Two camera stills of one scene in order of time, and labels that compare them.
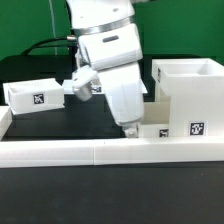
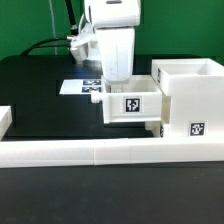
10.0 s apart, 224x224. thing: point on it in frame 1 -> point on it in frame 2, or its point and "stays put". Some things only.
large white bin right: x=195 y=89 stays put
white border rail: x=105 y=152 stays put
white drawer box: x=34 y=96 -> x=138 y=100
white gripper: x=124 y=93 -> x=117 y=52
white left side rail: x=6 y=118 stays put
